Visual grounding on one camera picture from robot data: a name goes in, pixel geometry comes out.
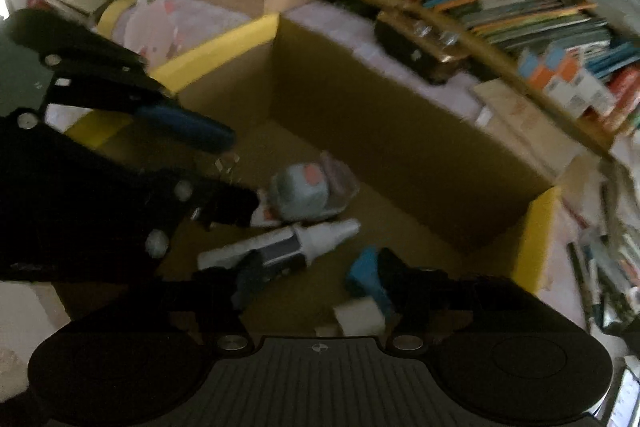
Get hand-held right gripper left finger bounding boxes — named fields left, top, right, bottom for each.
left=107, top=252, right=268, bottom=355

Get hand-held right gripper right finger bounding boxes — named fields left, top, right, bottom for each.
left=375, top=247, right=538, bottom=355

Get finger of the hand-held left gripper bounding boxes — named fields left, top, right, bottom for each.
left=170, top=174, right=261, bottom=229
left=9, top=9, right=237, bottom=154

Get blue object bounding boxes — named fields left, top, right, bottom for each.
left=344, top=246, right=388, bottom=304

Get white foam block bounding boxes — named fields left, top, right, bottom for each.
left=334, top=298, right=387, bottom=338

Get white spray bottle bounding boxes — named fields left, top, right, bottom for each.
left=196, top=218, right=362, bottom=273

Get grey toy with pink spots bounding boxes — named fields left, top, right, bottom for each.
left=250, top=151, right=360, bottom=228

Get yellow-edged cardboard box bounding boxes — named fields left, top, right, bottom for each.
left=65, top=12, right=562, bottom=339

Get pink plush toy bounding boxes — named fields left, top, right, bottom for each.
left=122, top=0, right=201, bottom=64

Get flat cardboard sheets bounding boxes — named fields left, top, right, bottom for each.
left=472, top=79, right=601, bottom=180

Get stack of papers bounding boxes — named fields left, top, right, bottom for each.
left=565, top=177, right=640, bottom=340

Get brown metal device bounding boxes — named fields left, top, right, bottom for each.
left=375, top=9, right=476, bottom=84

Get orange and white boxes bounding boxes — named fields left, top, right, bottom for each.
left=517, top=49, right=617, bottom=118

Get red box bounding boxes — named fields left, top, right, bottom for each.
left=602, top=66, right=640, bottom=130

